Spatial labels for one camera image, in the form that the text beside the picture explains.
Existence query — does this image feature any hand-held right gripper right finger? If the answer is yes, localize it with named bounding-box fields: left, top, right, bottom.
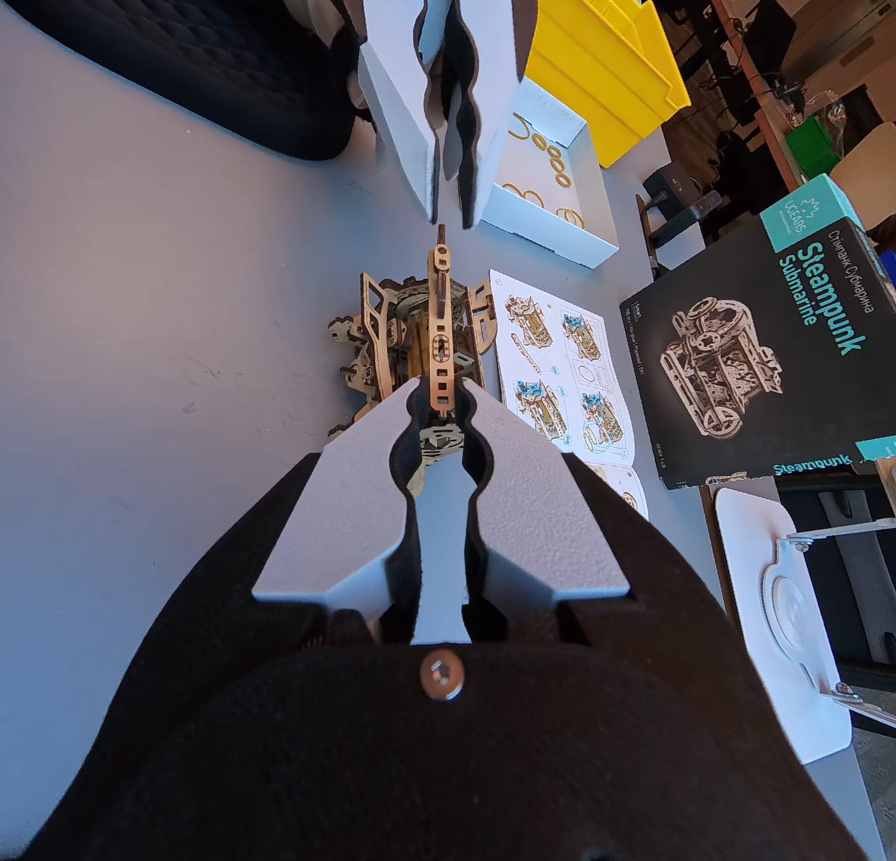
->
left=456, top=376, right=631, bottom=631

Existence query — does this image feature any black office chair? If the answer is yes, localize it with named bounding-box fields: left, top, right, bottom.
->
left=741, top=0, right=799, bottom=78

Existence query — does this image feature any black model kit box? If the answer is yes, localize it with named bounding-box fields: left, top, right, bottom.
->
left=619, top=173, right=896, bottom=491

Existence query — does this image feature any wooden submarine model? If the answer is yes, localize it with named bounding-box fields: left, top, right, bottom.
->
left=328, top=269, right=499, bottom=487

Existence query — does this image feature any white document stand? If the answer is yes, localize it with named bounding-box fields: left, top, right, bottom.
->
left=713, top=486, right=896, bottom=767

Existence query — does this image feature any yellow plastic bin stack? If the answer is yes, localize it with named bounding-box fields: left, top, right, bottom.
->
left=521, top=0, right=693, bottom=170

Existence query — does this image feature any group of yellow rubber bands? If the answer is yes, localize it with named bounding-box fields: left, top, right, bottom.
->
left=505, top=113, right=588, bottom=230

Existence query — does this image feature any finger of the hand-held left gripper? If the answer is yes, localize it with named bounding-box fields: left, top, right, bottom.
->
left=442, top=0, right=526, bottom=232
left=358, top=0, right=456, bottom=226

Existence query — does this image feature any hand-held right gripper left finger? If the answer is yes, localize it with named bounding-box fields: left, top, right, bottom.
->
left=252, top=376, right=431, bottom=641

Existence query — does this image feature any green plastic crate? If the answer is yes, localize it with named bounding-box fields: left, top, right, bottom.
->
left=784, top=113, right=842, bottom=180

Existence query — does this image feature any perforated wooden strip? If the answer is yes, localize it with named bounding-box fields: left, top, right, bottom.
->
left=426, top=224, right=457, bottom=414

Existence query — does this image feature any black quilted pad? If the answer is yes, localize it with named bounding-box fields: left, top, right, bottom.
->
left=0, top=0, right=359, bottom=163

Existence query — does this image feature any illustrated instruction booklet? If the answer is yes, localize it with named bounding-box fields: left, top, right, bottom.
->
left=488, top=269, right=651, bottom=522

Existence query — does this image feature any black desktop device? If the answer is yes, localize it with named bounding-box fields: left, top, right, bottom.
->
left=643, top=162, right=723, bottom=274

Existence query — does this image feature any white cardboard tray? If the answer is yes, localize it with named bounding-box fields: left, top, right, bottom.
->
left=482, top=78, right=621, bottom=268

